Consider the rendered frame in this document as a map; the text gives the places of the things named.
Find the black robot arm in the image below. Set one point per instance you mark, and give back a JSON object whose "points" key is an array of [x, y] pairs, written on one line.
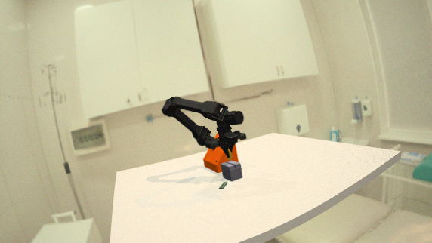
{"points": [[210, 110]]}

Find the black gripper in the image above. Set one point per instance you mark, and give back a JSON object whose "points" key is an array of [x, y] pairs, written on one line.
{"points": [[223, 145]]}

